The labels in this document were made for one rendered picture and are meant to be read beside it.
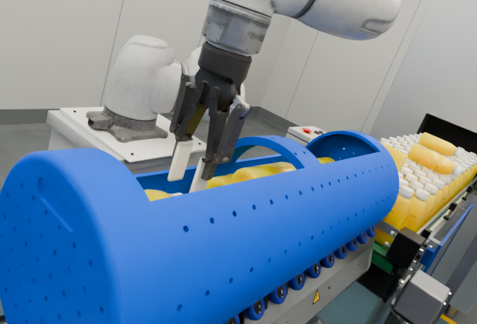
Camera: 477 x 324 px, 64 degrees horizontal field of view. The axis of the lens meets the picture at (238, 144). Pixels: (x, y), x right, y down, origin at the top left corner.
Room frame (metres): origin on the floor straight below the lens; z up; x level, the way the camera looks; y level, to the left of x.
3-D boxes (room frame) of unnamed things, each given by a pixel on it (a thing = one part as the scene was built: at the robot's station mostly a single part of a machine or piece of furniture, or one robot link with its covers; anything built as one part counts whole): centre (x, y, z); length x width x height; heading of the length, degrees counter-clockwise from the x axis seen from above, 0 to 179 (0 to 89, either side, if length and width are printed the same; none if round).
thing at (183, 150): (0.58, 0.08, 1.18); 0.03 x 0.01 x 0.07; 146
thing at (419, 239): (1.05, -0.57, 0.95); 0.10 x 0.07 x 0.10; 56
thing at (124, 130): (1.06, 0.34, 1.04); 0.22 x 0.18 x 0.06; 149
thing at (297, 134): (1.46, -0.25, 1.05); 0.20 x 0.10 x 0.10; 146
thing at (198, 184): (0.55, 0.04, 1.18); 0.03 x 0.01 x 0.07; 146
